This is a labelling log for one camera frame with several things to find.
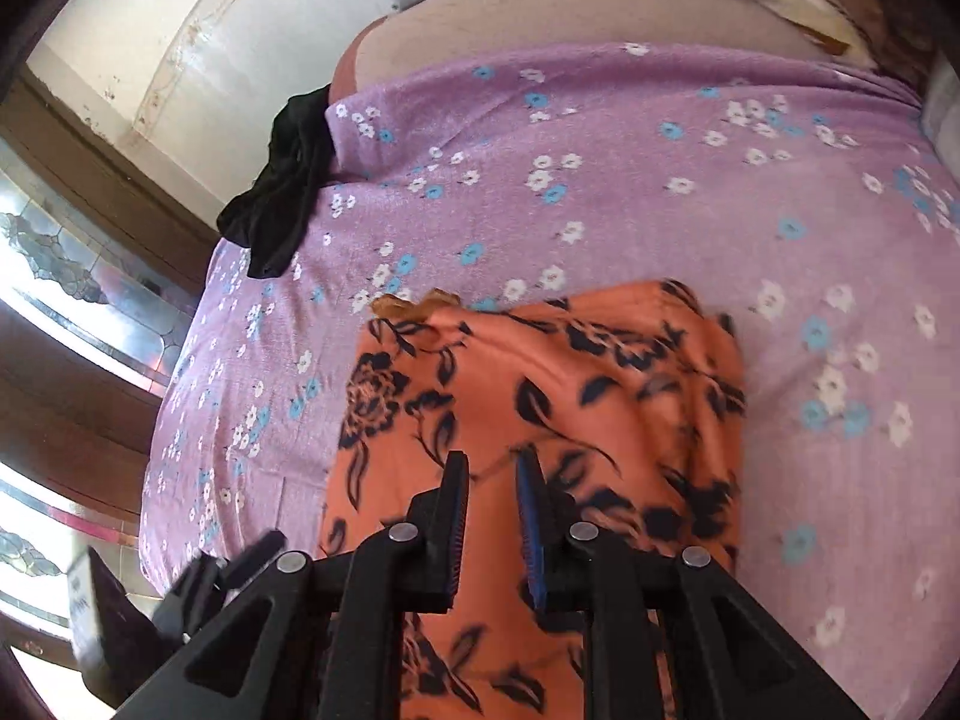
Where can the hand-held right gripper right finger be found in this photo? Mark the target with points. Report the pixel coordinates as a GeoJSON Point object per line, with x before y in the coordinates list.
{"type": "Point", "coordinates": [534, 532]}

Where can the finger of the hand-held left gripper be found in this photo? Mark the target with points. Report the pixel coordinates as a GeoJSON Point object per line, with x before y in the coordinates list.
{"type": "Point", "coordinates": [217, 577]}

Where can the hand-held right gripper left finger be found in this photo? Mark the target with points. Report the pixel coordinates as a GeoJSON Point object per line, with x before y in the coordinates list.
{"type": "Point", "coordinates": [444, 540]}

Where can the orange floral garment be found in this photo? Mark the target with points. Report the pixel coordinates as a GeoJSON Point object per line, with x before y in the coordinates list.
{"type": "Point", "coordinates": [570, 390]}

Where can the purple floral bedsheet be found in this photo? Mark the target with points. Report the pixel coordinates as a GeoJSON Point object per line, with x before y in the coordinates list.
{"type": "Point", "coordinates": [600, 187]}

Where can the black cloth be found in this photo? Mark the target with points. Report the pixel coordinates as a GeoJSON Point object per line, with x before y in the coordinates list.
{"type": "Point", "coordinates": [281, 180]}

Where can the beige bed cover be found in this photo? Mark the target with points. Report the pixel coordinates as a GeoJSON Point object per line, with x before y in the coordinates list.
{"type": "Point", "coordinates": [562, 15]}

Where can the brown patterned blanket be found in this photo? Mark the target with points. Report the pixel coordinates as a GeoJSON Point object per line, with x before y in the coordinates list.
{"type": "Point", "coordinates": [892, 7]}

